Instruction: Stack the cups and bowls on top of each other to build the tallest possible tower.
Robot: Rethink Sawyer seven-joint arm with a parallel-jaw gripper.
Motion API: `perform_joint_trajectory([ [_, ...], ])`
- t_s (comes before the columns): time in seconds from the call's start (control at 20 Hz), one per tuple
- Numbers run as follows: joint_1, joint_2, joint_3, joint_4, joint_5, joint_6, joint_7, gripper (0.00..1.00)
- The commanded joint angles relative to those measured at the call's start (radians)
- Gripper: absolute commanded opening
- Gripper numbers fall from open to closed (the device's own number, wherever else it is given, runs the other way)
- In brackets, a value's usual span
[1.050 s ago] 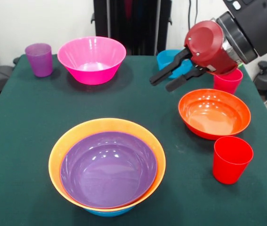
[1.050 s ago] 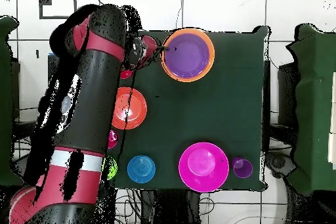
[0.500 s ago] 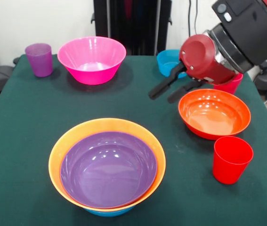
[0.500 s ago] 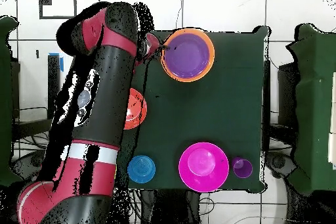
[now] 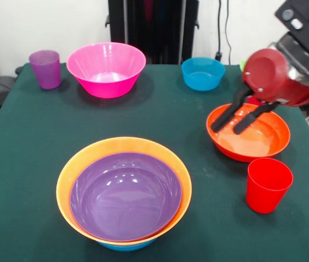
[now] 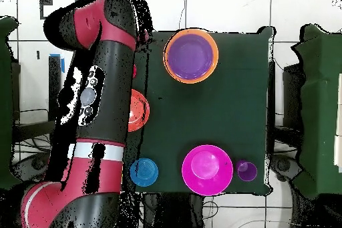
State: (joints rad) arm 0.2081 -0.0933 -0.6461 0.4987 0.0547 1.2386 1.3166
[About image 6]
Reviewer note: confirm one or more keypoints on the black wheeled base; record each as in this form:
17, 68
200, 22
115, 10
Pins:
34, 163
283, 165

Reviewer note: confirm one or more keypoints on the purple bowl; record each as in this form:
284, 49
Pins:
191, 56

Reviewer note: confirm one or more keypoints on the red cup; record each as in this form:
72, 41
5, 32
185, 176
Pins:
134, 70

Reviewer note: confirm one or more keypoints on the green cloth side table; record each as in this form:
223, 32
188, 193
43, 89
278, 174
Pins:
5, 105
320, 105

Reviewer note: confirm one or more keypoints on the small blue bowl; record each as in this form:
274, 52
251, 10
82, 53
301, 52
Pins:
143, 172

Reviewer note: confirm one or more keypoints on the white box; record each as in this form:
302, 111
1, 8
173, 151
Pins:
339, 153

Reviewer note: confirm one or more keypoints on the dark green tablecloth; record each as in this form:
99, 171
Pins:
213, 118

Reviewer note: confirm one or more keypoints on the orange bowl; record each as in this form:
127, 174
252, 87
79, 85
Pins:
191, 31

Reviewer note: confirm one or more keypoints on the blue tape strip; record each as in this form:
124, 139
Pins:
63, 66

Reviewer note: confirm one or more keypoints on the black stand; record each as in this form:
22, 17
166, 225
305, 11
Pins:
292, 91
53, 78

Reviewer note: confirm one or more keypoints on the pink bowl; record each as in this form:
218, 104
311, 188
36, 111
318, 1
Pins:
207, 170

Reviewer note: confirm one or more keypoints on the purple cup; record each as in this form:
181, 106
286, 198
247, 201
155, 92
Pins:
247, 171

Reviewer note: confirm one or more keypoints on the red-orange bowl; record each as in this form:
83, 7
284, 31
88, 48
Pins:
140, 110

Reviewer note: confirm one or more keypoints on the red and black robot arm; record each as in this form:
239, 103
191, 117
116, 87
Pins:
107, 91

